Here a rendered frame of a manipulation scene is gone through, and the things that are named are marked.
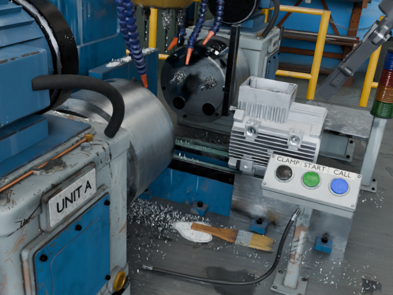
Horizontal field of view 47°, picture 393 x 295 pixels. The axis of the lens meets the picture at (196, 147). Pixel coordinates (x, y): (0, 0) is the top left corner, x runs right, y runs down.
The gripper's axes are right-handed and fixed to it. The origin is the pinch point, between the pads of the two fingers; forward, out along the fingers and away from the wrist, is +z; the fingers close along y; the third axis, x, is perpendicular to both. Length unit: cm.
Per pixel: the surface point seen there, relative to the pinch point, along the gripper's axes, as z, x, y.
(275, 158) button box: 12.9, 0.0, 19.5
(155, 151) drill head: 25.9, -18.5, 24.9
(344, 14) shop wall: 62, -3, -522
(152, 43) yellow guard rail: 126, -108, -226
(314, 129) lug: 10.3, 3.9, 0.8
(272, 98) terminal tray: 11.7, -7.7, -0.9
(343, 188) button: 7.4, 12.1, 22.5
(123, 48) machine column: 37, -52, -21
